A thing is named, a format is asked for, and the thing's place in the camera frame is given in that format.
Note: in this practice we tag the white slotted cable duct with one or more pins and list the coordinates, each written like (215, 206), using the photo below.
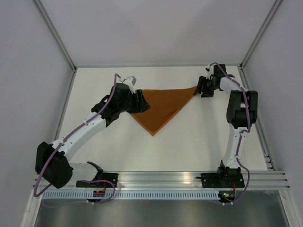
(132, 195)

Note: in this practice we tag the left aluminium frame post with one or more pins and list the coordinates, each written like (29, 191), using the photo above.
(53, 31)

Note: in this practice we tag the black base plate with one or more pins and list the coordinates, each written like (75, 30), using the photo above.
(107, 180)
(213, 180)

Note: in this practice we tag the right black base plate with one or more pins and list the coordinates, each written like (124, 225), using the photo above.
(213, 180)

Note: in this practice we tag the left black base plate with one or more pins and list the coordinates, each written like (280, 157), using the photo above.
(107, 180)

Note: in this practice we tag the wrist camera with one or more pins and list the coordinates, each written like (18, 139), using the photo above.
(131, 80)
(210, 71)

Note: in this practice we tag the brown cloth napkin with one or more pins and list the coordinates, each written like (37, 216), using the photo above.
(164, 105)

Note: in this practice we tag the aluminium front rail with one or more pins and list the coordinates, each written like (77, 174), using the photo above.
(186, 180)

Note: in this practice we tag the aluminium frame post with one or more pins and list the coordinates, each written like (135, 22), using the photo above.
(53, 31)
(263, 28)

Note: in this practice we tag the right aluminium frame post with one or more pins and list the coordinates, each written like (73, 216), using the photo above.
(263, 28)

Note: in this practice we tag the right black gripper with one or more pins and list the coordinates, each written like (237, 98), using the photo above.
(202, 81)

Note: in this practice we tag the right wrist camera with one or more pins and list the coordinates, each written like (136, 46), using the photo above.
(210, 71)

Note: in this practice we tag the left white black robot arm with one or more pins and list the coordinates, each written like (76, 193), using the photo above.
(53, 159)

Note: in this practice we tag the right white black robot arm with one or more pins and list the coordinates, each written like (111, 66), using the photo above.
(241, 114)

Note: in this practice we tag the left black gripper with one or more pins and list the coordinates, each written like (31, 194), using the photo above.
(141, 106)

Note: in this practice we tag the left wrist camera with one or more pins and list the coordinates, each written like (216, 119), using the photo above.
(131, 80)

